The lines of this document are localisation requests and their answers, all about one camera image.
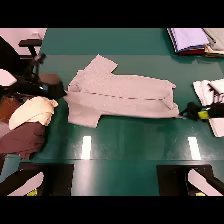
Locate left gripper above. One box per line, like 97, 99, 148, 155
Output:
38, 72, 68, 100

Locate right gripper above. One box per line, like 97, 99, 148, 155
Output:
185, 101, 202, 122

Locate pale grey shirt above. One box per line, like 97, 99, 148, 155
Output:
63, 54, 181, 130

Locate cream garment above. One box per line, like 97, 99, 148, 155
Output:
8, 95, 60, 131

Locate brown garment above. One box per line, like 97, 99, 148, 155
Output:
0, 95, 23, 124

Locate red garment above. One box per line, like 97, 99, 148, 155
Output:
179, 48, 206, 57

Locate maroon garment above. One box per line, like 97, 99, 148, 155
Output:
0, 121, 47, 161

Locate lavender garment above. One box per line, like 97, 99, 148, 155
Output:
167, 27, 211, 54

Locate grey garment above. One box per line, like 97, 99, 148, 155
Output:
202, 27, 224, 54

